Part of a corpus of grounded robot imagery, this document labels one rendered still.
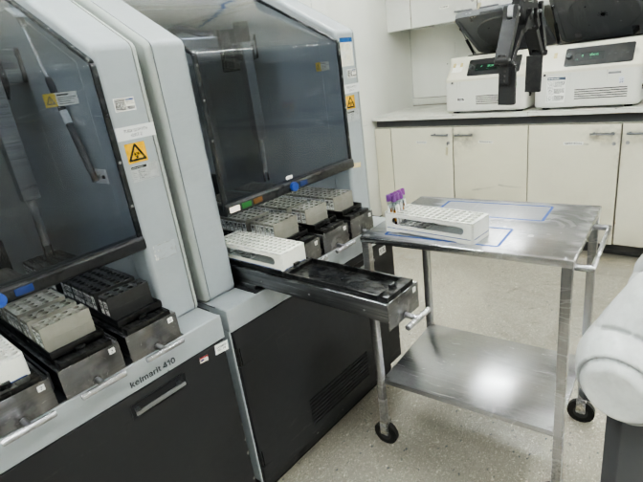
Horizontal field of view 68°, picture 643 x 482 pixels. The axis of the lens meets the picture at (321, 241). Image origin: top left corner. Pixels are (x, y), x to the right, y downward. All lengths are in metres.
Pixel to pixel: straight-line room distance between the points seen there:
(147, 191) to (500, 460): 1.43
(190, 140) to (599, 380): 1.05
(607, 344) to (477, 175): 2.82
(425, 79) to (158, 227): 3.35
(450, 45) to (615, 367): 3.63
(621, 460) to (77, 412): 1.12
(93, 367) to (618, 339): 1.00
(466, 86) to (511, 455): 2.37
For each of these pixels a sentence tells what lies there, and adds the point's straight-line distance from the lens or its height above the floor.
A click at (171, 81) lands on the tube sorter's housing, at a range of 1.32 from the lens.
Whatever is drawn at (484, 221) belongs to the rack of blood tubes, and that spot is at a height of 0.87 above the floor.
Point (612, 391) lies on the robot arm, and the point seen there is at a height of 0.86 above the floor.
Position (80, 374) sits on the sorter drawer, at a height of 0.78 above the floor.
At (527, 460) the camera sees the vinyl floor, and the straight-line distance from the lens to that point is 1.91.
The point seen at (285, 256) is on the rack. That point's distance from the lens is 1.32.
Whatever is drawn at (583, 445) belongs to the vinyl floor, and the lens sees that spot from 2.00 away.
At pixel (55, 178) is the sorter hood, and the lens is 1.16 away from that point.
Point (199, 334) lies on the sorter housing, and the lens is 1.32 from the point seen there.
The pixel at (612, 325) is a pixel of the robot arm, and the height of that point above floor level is 0.93.
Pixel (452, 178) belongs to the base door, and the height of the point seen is 0.45.
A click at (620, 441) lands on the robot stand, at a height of 0.59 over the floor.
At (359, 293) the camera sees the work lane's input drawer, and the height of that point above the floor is 0.81.
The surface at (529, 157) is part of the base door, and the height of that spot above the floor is 0.61.
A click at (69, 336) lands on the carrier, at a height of 0.84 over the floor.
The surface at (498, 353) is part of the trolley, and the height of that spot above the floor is 0.28.
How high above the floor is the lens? 1.33
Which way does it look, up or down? 20 degrees down
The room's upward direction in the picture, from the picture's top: 8 degrees counter-clockwise
